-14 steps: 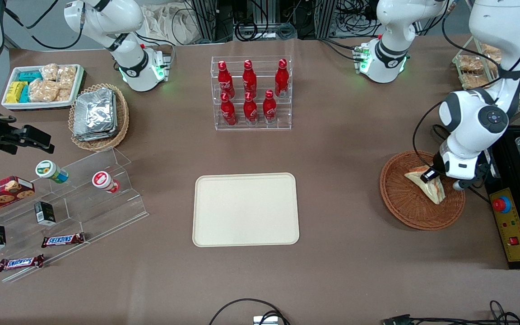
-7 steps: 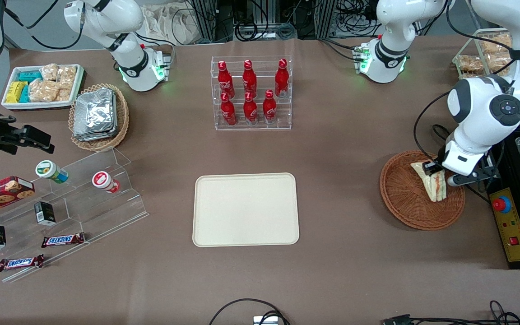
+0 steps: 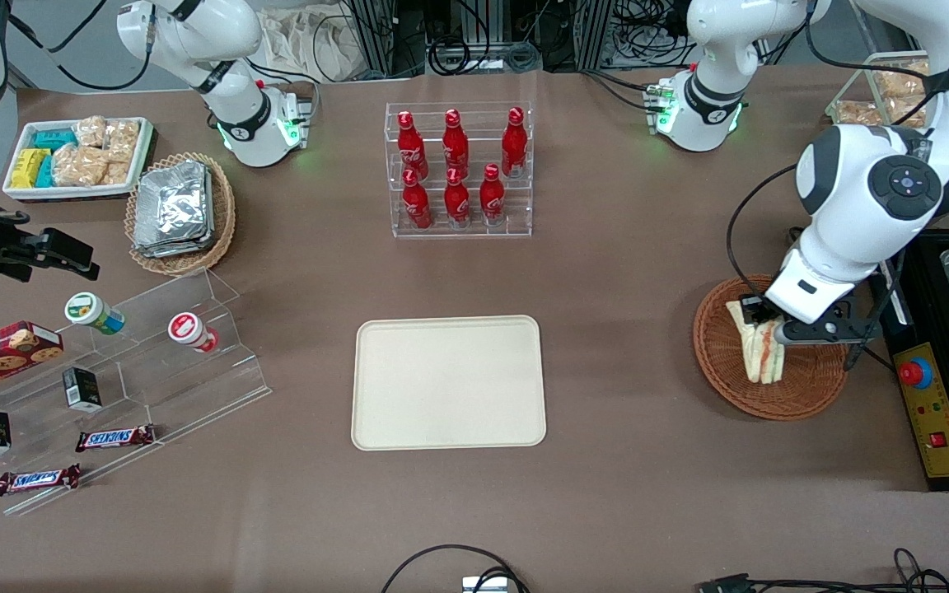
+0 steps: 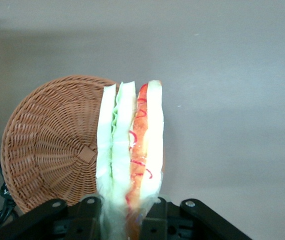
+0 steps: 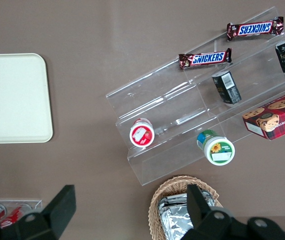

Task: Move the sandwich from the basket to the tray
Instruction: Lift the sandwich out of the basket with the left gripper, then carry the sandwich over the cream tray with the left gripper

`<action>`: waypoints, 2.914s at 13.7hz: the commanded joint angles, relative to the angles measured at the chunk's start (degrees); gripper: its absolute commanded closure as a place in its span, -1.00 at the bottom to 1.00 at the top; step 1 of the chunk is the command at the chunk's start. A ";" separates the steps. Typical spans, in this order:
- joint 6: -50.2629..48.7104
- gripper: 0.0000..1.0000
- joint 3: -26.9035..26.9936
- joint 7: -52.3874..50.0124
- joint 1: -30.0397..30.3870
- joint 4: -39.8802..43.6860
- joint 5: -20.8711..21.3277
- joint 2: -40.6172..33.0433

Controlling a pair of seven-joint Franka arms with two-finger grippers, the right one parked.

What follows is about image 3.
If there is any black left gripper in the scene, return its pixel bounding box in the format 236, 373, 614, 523
739, 293, 879, 344

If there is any triangular sandwich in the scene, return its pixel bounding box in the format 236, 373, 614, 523
726, 298, 787, 385

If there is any white rectangular snack tray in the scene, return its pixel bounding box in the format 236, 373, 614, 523
2, 117, 154, 203

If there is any round brown wicker basket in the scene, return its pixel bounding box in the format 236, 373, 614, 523
693, 274, 850, 422

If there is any oval light wicker basket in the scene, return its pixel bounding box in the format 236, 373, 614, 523
124, 152, 237, 277

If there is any cream rectangular serving tray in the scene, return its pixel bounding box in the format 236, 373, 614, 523
350, 315, 548, 452

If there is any green lid yogurt cup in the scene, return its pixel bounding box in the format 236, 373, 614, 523
64, 292, 126, 335

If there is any yellow snack packet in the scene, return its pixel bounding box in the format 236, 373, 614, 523
11, 148, 51, 189

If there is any silver foil pack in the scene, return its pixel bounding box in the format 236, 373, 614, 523
135, 160, 210, 248
133, 165, 217, 259

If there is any red lid yogurt cup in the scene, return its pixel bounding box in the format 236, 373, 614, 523
167, 312, 221, 354

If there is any clear acrylic stepped display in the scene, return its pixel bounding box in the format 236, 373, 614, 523
0, 268, 273, 517

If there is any snickers chocolate bar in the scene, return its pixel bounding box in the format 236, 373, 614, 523
0, 464, 82, 497
75, 424, 157, 453

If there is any yellow control panel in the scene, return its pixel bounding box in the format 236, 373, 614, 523
892, 342, 949, 479

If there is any red cola bottle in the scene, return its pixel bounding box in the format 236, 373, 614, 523
501, 106, 528, 179
397, 110, 429, 178
443, 166, 471, 229
442, 108, 470, 175
479, 163, 506, 227
402, 169, 433, 231

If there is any clear acrylic bottle rack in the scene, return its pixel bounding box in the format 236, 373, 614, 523
385, 101, 535, 240

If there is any beige cloth bag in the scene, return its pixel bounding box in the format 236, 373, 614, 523
256, 7, 364, 83

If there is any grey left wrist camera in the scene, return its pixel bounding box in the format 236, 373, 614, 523
774, 320, 846, 347

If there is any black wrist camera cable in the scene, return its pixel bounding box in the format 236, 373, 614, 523
726, 163, 798, 301

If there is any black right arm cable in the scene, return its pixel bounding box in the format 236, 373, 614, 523
7, 0, 156, 93

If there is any cream wire rack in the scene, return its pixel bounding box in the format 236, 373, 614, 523
825, 51, 937, 129

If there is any black cable with connector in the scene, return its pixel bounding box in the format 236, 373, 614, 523
699, 548, 949, 593

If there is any black looped cable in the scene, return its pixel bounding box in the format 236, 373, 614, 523
381, 544, 531, 593

